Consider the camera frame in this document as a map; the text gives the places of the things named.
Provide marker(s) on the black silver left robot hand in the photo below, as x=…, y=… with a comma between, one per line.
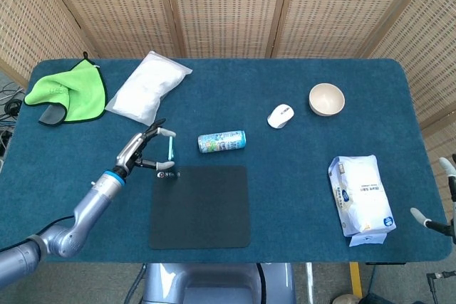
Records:
x=137, y=147

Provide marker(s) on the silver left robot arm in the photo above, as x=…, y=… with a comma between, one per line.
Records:
x=82, y=215

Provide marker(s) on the white filled plastic bag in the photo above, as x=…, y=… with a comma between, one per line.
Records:
x=147, y=87

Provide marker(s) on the woven bamboo folding screen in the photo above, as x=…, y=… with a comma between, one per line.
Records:
x=228, y=8

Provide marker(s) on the white blue tissue pack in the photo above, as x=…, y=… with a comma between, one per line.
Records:
x=361, y=200

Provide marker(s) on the beige bowl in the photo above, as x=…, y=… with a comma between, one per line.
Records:
x=326, y=99

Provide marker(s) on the white table leg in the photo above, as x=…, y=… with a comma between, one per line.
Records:
x=309, y=282

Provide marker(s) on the silver blue robot torso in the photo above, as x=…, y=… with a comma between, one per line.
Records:
x=213, y=284

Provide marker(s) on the black mouse pad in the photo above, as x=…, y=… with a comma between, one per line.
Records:
x=199, y=208

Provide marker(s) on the green microfiber cloth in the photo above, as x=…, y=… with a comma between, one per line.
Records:
x=76, y=94

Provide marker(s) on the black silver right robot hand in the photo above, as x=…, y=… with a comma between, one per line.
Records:
x=447, y=227

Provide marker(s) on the black stand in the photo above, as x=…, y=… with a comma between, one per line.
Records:
x=441, y=282

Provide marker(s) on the blue table cover cloth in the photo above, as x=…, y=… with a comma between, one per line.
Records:
x=285, y=183

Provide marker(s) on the yellow strip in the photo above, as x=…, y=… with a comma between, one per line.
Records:
x=356, y=279

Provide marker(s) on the white green beverage can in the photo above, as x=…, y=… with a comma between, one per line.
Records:
x=222, y=142

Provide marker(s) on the white computer mouse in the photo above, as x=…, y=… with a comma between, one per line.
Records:
x=280, y=116

